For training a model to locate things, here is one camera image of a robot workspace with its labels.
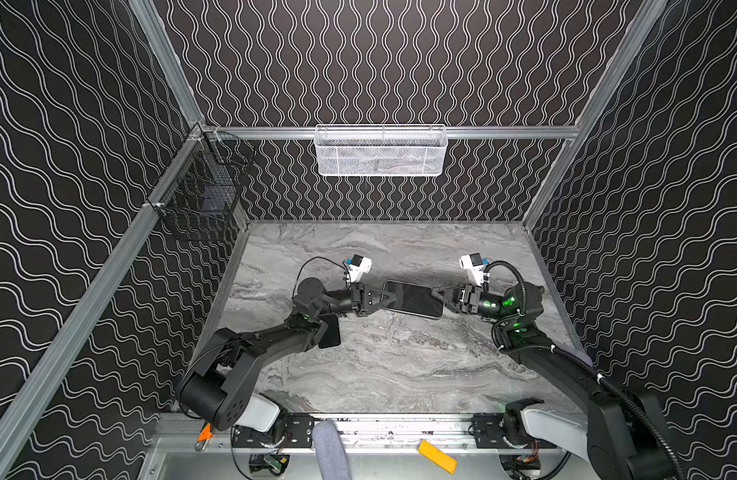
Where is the blue phone black screen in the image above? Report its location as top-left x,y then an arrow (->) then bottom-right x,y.
318,315 -> 342,350

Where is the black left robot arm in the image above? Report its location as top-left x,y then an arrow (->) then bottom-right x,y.
176,277 -> 398,430

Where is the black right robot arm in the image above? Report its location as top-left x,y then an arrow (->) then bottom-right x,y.
433,283 -> 686,479

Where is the grey cloth right side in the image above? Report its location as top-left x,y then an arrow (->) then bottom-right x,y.
576,350 -> 594,367

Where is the yellow plastic piece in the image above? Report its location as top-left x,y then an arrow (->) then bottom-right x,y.
418,440 -> 458,475

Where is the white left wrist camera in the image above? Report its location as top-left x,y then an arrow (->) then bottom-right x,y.
344,254 -> 373,284

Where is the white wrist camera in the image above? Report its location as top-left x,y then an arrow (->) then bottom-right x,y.
344,254 -> 373,284
460,253 -> 489,288

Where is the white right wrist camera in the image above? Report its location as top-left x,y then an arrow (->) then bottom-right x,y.
460,253 -> 489,288

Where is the white wire mesh basket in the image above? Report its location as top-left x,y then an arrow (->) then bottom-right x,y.
314,124 -> 449,177

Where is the grey cloth front rail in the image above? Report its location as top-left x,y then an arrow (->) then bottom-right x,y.
312,420 -> 352,480

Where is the black wire mesh basket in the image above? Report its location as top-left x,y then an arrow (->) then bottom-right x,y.
154,130 -> 258,244

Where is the orange handled tool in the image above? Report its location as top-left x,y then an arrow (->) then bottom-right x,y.
194,422 -> 214,452

